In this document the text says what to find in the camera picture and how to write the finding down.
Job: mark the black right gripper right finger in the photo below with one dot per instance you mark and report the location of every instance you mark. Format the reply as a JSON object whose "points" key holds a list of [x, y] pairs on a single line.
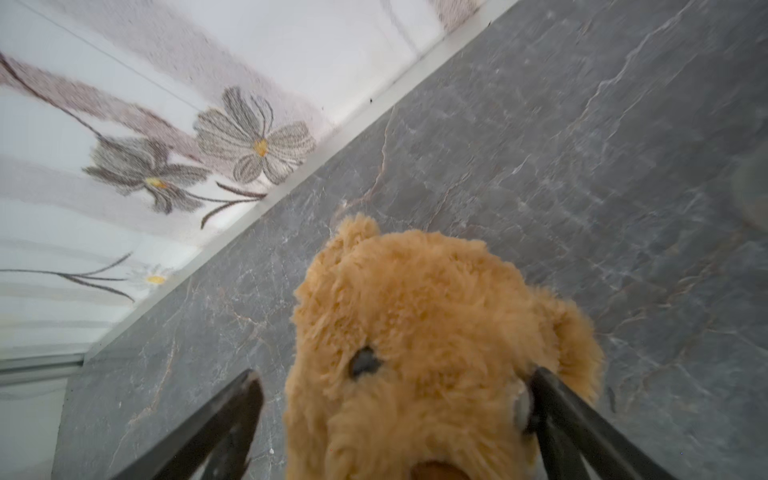
{"points": [[573, 437]]}

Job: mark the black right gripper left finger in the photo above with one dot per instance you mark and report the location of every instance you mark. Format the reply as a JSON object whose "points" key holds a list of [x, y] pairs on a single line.
{"points": [[213, 443]]}

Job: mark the brown teddy bear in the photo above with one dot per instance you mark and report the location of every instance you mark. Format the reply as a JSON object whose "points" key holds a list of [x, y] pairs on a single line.
{"points": [[413, 350]]}

